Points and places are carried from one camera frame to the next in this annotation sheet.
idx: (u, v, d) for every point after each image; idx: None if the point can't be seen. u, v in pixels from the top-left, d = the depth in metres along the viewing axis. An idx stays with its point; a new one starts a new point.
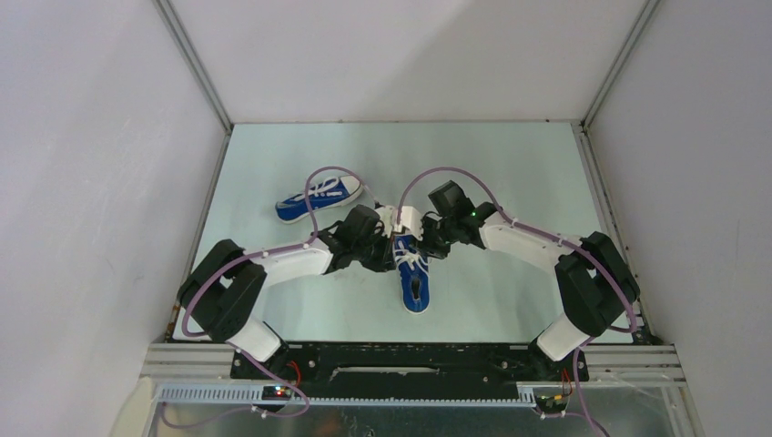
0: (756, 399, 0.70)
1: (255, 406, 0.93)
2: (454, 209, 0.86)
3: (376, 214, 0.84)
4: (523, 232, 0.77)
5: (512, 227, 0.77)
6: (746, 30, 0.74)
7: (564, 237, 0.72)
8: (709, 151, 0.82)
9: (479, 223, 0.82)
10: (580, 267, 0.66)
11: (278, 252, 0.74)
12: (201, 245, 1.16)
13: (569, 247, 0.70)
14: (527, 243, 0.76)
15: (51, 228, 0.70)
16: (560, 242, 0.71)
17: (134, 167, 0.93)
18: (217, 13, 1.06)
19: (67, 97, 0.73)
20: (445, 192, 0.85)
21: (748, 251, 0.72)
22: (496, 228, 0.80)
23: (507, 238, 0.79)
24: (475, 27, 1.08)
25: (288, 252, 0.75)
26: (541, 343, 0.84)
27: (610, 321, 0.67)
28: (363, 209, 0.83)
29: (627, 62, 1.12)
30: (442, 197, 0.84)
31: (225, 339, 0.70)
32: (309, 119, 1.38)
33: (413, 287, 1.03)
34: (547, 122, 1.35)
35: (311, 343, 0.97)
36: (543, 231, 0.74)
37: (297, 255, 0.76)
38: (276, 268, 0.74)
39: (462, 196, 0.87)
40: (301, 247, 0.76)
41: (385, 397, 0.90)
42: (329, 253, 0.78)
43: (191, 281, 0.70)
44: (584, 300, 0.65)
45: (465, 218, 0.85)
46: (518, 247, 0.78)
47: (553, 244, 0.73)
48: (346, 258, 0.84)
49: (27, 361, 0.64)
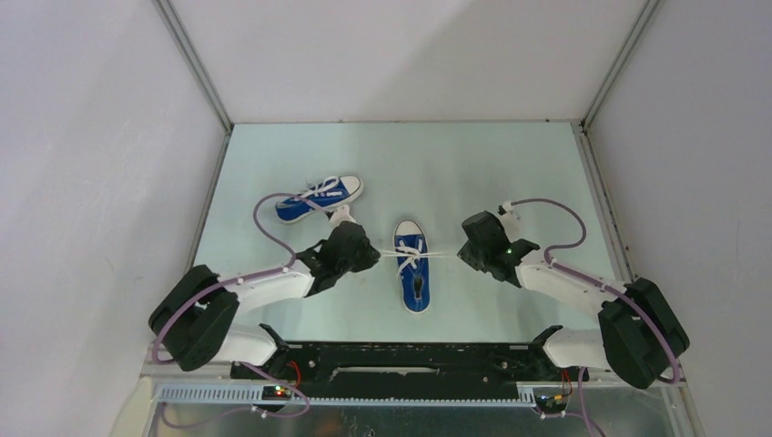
0: (754, 401, 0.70)
1: (255, 406, 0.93)
2: (489, 246, 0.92)
3: (360, 231, 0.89)
4: (560, 271, 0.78)
5: (552, 268, 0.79)
6: (743, 31, 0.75)
7: (607, 282, 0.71)
8: (710, 152, 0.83)
9: (516, 260, 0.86)
10: (624, 316, 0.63)
11: (252, 278, 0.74)
12: (201, 244, 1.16)
13: (613, 293, 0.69)
14: (563, 280, 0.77)
15: (51, 228, 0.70)
16: (603, 287, 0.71)
17: (134, 167, 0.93)
18: (216, 12, 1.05)
19: (67, 95, 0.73)
20: (482, 228, 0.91)
21: (748, 252, 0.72)
22: (533, 266, 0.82)
23: (545, 279, 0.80)
24: (475, 28, 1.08)
25: (269, 276, 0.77)
26: (547, 348, 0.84)
27: (656, 372, 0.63)
28: (346, 229, 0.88)
29: (627, 63, 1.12)
30: (479, 231, 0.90)
31: (196, 368, 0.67)
32: (308, 119, 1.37)
33: (416, 287, 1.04)
34: (546, 122, 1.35)
35: (311, 342, 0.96)
36: (585, 276, 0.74)
37: (275, 279, 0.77)
38: (249, 295, 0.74)
39: (494, 230, 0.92)
40: (279, 271, 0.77)
41: (386, 397, 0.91)
42: (309, 277, 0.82)
43: (162, 309, 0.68)
44: (629, 350, 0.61)
45: (501, 255, 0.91)
46: (554, 285, 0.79)
47: (595, 289, 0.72)
48: (330, 279, 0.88)
49: (29, 364, 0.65)
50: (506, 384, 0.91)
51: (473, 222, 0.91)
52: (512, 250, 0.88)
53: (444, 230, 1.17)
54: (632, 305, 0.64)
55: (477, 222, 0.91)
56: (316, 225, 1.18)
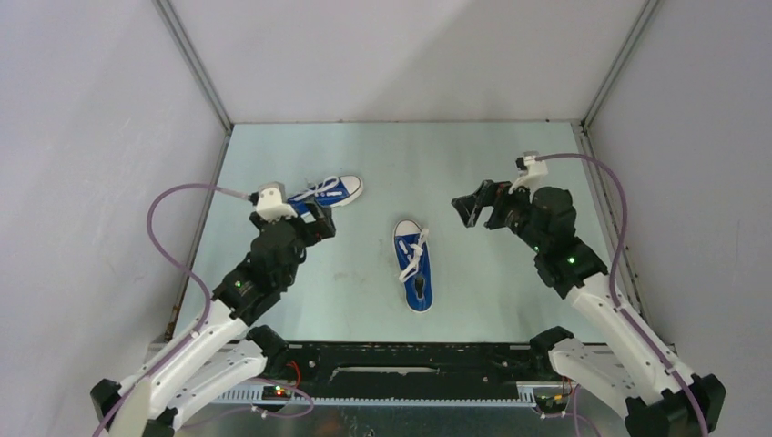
0: (754, 401, 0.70)
1: (255, 406, 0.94)
2: (553, 242, 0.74)
3: (280, 238, 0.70)
4: (624, 323, 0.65)
5: (616, 311, 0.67)
6: (744, 30, 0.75)
7: (677, 366, 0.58)
8: (710, 151, 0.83)
9: (577, 279, 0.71)
10: (681, 421, 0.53)
11: (155, 373, 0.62)
12: (201, 244, 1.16)
13: (676, 382, 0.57)
14: (624, 338, 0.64)
15: (52, 228, 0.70)
16: (671, 370, 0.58)
17: (134, 167, 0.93)
18: (216, 12, 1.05)
19: (68, 96, 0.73)
20: (562, 219, 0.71)
21: (749, 251, 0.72)
22: (596, 300, 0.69)
23: (603, 321, 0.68)
24: (475, 27, 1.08)
25: (181, 350, 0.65)
26: (554, 354, 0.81)
27: None
28: (267, 238, 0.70)
29: (628, 62, 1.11)
30: (555, 221, 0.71)
31: None
32: (309, 119, 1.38)
33: (417, 287, 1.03)
34: (547, 122, 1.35)
35: (311, 342, 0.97)
36: (653, 344, 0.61)
37: (192, 349, 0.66)
38: (166, 386, 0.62)
39: (569, 228, 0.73)
40: (190, 340, 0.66)
41: (386, 397, 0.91)
42: (233, 320, 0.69)
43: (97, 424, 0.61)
44: None
45: (559, 259, 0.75)
46: (607, 331, 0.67)
47: (659, 367, 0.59)
48: (265, 302, 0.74)
49: (30, 363, 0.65)
50: (506, 384, 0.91)
51: (553, 209, 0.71)
52: (577, 261, 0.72)
53: (444, 229, 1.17)
54: (694, 406, 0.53)
55: (560, 210, 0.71)
56: None
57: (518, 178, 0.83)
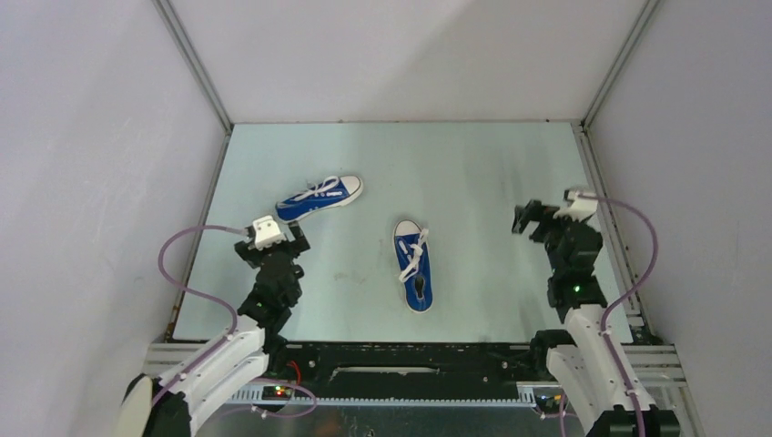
0: (753, 401, 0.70)
1: (255, 406, 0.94)
2: (570, 270, 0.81)
3: (282, 266, 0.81)
4: (602, 345, 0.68)
5: (601, 335, 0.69)
6: (745, 30, 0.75)
7: (637, 391, 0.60)
8: (710, 152, 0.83)
9: (573, 301, 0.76)
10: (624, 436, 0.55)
11: (195, 368, 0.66)
12: (198, 250, 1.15)
13: (631, 402, 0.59)
14: (597, 357, 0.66)
15: (52, 227, 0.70)
16: (630, 391, 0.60)
17: (135, 167, 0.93)
18: (216, 12, 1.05)
19: (68, 95, 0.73)
20: (583, 253, 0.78)
21: (749, 251, 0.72)
22: (585, 322, 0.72)
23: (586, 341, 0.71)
24: (475, 28, 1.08)
25: (215, 351, 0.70)
26: (552, 352, 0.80)
27: None
28: (270, 267, 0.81)
29: (627, 62, 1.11)
30: (577, 253, 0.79)
31: None
32: (308, 119, 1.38)
33: (417, 287, 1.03)
34: (546, 122, 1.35)
35: (311, 342, 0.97)
36: (622, 368, 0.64)
37: (224, 351, 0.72)
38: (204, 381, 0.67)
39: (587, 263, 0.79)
40: (226, 341, 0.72)
41: (387, 397, 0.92)
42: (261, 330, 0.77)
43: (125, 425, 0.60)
44: None
45: (568, 286, 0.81)
46: (586, 350, 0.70)
47: (620, 387, 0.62)
48: (278, 320, 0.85)
49: (30, 362, 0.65)
50: (506, 384, 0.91)
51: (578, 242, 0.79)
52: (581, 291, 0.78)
53: (444, 230, 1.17)
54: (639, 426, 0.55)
55: (583, 245, 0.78)
56: (316, 225, 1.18)
57: (564, 208, 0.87)
